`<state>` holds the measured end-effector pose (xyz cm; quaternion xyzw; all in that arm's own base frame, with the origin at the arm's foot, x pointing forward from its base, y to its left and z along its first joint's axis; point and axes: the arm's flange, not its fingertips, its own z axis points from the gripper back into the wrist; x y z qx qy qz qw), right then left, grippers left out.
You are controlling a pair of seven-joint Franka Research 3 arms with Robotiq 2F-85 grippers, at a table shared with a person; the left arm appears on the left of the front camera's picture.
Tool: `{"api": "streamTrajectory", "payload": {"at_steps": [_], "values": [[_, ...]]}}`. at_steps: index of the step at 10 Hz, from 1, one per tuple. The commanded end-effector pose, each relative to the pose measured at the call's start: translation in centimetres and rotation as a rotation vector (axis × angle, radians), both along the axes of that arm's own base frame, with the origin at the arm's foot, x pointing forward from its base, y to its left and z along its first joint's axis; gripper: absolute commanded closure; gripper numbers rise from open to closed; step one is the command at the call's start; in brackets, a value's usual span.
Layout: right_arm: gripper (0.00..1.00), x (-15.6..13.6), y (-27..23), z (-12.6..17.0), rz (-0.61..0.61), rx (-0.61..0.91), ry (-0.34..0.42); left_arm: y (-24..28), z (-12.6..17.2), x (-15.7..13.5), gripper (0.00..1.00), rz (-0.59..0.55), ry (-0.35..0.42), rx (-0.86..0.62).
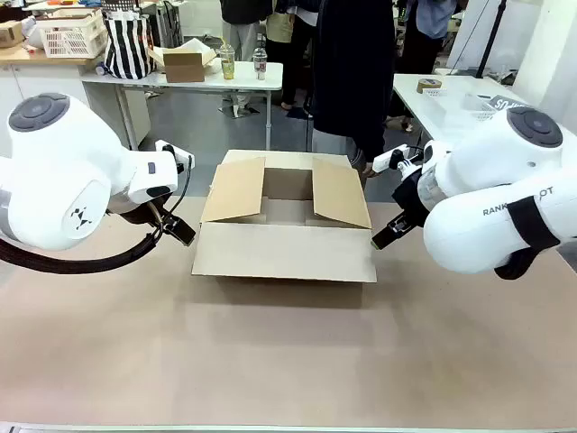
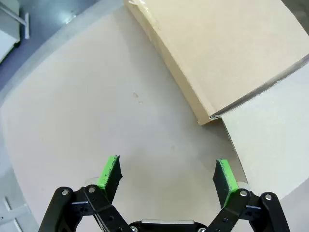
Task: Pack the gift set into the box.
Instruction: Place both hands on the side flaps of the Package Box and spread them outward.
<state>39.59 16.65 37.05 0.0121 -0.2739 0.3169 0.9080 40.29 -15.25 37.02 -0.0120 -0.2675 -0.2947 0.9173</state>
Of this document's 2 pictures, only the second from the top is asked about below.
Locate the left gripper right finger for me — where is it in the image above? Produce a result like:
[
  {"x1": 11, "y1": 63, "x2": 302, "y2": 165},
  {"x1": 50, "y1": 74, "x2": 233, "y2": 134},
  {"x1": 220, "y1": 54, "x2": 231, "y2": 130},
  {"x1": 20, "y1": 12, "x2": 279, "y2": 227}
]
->
[{"x1": 206, "y1": 158, "x2": 290, "y2": 232}]

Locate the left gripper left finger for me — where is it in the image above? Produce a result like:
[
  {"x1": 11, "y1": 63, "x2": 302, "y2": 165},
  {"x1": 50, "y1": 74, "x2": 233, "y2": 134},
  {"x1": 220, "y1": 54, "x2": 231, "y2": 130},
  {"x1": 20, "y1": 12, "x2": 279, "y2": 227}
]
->
[{"x1": 38, "y1": 154, "x2": 132, "y2": 232}]

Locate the brown cardboard shipping box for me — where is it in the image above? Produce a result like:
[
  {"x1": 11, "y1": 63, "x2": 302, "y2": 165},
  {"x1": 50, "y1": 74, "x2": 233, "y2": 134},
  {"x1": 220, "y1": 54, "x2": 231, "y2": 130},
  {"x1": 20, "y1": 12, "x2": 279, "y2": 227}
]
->
[{"x1": 123, "y1": 0, "x2": 309, "y2": 201}]

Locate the white desk with metal legs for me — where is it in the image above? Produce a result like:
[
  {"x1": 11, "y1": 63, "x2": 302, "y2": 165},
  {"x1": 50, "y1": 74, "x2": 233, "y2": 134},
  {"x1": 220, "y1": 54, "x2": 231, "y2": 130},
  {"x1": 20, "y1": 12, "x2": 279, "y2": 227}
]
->
[{"x1": 0, "y1": 2, "x2": 31, "y2": 40}]

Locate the white cabinet on casters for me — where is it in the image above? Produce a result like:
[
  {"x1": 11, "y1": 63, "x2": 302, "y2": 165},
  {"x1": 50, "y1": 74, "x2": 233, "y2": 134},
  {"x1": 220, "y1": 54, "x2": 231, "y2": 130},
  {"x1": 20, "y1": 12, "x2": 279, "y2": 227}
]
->
[{"x1": 0, "y1": 0, "x2": 22, "y2": 64}]

